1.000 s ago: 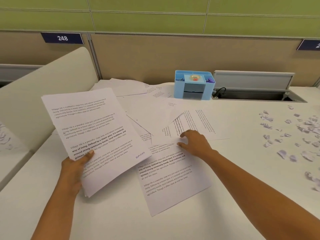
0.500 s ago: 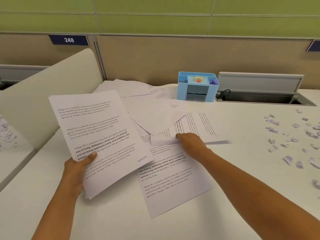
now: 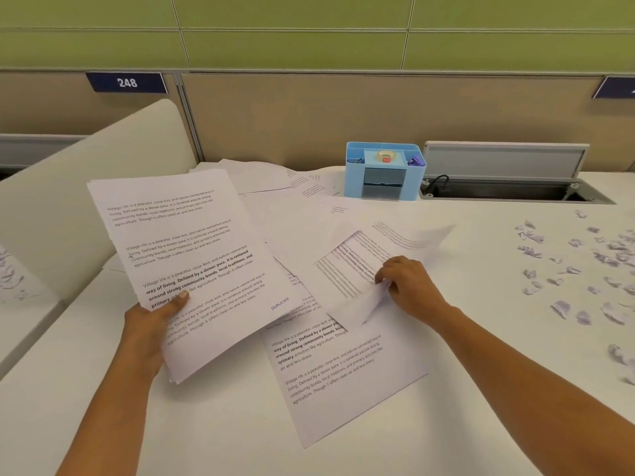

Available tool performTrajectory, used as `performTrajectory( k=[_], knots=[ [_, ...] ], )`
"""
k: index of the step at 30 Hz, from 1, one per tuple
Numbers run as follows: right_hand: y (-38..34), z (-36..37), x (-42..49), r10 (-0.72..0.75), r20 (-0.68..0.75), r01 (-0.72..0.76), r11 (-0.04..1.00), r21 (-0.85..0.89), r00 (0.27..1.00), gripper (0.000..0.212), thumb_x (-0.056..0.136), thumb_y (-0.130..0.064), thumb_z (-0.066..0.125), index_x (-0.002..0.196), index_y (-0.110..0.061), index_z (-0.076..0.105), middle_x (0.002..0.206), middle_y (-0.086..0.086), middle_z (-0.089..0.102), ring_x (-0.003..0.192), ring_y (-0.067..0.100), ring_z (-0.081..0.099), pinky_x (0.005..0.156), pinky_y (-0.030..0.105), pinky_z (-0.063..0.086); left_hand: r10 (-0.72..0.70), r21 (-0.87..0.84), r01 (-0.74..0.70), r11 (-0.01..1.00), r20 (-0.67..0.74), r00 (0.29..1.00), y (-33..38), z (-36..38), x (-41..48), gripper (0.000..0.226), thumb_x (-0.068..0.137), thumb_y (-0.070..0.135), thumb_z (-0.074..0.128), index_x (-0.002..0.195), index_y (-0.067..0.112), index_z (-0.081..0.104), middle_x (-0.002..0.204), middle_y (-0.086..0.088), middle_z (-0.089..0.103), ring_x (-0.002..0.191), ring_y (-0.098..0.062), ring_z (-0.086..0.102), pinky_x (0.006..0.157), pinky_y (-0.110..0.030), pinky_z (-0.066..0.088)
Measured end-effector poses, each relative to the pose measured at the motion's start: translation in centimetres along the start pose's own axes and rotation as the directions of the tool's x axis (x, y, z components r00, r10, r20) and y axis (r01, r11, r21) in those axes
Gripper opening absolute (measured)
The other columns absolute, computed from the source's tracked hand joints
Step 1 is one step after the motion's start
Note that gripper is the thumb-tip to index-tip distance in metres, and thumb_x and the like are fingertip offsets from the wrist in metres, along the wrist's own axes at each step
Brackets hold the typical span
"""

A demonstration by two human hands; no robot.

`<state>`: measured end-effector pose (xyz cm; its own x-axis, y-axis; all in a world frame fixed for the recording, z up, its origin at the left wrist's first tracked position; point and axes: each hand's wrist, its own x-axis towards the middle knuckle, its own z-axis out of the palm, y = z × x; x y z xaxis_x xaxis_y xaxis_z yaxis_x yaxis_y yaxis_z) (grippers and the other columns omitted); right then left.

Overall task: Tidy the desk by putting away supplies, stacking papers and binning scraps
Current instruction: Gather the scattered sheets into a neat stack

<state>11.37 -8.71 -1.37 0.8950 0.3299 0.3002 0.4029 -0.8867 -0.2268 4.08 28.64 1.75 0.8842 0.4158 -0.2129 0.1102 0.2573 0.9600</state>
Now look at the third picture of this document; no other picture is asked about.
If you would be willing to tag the printed sheets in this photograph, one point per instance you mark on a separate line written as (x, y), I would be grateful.
(347, 262)

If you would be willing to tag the heap of paper scraps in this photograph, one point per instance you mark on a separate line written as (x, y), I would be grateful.
(531, 236)
(10, 277)

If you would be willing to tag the blue number sign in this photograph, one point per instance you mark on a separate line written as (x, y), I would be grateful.
(612, 88)
(101, 83)

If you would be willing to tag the beige partition panel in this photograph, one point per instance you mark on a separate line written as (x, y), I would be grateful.
(39, 109)
(297, 118)

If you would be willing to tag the blue desk organizer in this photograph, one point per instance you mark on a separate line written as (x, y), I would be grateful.
(353, 183)

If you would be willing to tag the person's left forearm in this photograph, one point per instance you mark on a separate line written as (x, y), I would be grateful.
(109, 421)

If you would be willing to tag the grey partition post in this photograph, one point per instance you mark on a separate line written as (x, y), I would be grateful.
(191, 123)

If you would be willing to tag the white side divider panel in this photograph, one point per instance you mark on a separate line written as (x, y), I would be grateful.
(74, 203)

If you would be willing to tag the pile of printed papers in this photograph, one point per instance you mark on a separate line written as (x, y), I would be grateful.
(347, 386)

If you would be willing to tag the person's left hand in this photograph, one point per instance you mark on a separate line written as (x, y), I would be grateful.
(146, 337)

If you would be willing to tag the purple stapler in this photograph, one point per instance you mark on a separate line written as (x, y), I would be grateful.
(415, 161)
(354, 158)

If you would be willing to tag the person's right forearm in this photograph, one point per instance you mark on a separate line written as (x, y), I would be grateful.
(531, 386)

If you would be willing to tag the gathered printed sheet bundle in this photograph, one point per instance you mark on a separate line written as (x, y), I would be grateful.
(198, 252)

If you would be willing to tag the clear tape roll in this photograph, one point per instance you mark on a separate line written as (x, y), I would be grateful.
(379, 156)

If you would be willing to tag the person's right hand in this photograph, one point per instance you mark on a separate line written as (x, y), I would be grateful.
(416, 292)

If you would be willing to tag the white desk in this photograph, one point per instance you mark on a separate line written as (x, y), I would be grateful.
(496, 351)
(25, 332)

